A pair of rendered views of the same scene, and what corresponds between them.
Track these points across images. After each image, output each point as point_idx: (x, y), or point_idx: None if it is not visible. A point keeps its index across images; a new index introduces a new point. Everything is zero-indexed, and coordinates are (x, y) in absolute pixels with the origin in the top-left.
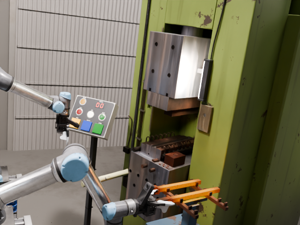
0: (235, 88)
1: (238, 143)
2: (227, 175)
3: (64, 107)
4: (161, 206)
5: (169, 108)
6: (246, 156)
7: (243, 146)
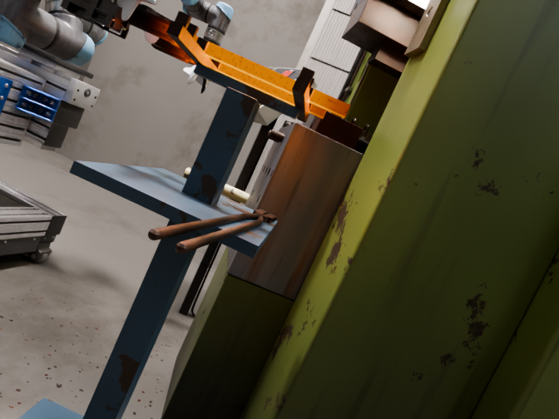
0: None
1: (498, 84)
2: (427, 160)
3: (211, 24)
4: (125, 0)
5: (368, 18)
6: (529, 162)
7: (517, 109)
